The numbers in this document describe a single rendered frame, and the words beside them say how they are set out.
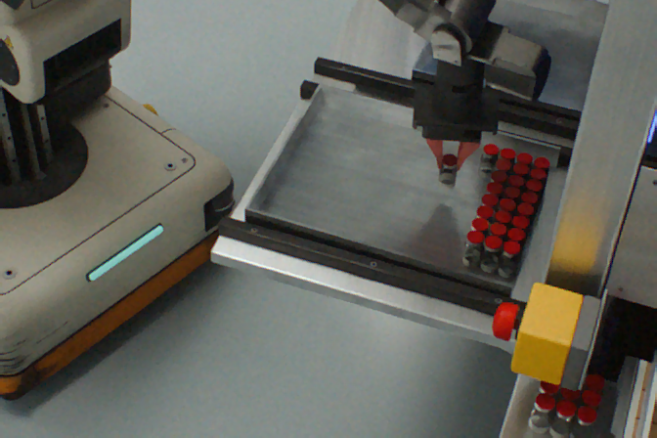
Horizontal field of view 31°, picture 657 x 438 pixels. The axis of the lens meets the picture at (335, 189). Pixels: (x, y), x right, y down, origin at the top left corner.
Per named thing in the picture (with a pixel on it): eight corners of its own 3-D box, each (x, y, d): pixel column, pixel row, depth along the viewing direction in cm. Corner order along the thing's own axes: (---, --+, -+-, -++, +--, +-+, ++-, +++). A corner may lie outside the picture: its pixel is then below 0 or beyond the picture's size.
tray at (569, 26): (676, 38, 179) (681, 20, 177) (648, 148, 162) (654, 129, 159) (459, -12, 187) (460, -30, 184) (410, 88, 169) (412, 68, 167)
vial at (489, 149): (497, 170, 157) (502, 145, 154) (492, 181, 156) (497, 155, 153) (481, 166, 158) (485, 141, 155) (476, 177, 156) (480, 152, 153)
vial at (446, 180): (457, 182, 153) (460, 157, 150) (452, 193, 151) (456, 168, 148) (440, 177, 153) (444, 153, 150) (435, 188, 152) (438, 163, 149)
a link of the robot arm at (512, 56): (461, -31, 132) (429, 27, 129) (560, -2, 128) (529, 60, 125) (465, 32, 142) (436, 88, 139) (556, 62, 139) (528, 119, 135)
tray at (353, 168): (556, 166, 159) (560, 147, 156) (507, 306, 141) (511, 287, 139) (319, 103, 166) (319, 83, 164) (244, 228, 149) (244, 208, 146)
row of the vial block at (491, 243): (530, 179, 156) (535, 153, 153) (495, 275, 144) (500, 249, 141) (513, 175, 157) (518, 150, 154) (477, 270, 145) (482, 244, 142)
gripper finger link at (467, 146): (474, 188, 148) (482, 131, 141) (416, 183, 148) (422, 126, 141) (475, 151, 152) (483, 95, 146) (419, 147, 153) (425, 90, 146)
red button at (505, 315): (530, 326, 127) (536, 302, 124) (521, 354, 124) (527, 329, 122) (496, 316, 128) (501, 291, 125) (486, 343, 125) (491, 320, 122)
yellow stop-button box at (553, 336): (590, 341, 128) (602, 298, 123) (576, 393, 123) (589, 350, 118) (521, 321, 130) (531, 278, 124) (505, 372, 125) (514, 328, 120)
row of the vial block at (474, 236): (513, 175, 157) (518, 150, 154) (477, 270, 145) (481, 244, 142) (497, 170, 157) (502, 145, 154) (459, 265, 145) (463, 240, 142)
